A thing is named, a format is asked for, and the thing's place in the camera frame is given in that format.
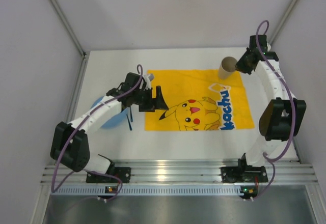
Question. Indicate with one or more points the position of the beige paper cup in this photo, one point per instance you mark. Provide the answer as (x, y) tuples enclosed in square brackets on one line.
[(227, 67)]

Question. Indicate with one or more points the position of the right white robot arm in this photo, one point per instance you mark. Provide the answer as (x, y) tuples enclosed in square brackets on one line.
[(282, 118)]

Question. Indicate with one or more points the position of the light blue plate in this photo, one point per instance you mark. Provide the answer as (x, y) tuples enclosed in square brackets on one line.
[(116, 120)]

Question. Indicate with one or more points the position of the blue metallic spoon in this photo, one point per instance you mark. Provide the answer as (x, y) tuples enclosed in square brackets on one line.
[(131, 116)]

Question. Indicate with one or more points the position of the aluminium mounting rail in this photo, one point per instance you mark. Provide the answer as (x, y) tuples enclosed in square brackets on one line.
[(208, 171)]

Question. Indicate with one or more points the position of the perforated cable duct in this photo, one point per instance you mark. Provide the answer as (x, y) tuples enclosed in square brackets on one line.
[(147, 190)]

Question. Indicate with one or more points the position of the yellow Pikachu cloth placemat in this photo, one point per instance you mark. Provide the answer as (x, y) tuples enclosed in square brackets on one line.
[(198, 100)]

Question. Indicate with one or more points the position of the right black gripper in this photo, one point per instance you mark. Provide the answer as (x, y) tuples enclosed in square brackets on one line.
[(243, 62)]

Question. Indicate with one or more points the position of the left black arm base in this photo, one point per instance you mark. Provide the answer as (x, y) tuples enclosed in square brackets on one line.
[(112, 176)]

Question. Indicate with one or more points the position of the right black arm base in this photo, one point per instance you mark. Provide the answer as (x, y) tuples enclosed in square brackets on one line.
[(243, 173)]

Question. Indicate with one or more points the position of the blue metallic fork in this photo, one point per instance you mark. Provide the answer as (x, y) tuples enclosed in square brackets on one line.
[(129, 122)]

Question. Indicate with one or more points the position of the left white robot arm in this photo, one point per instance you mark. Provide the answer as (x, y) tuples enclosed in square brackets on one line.
[(70, 144)]

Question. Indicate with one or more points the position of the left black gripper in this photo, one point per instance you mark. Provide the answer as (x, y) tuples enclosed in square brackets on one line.
[(155, 99)]

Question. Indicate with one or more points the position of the left aluminium frame post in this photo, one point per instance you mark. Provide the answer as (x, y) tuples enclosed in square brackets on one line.
[(67, 26)]

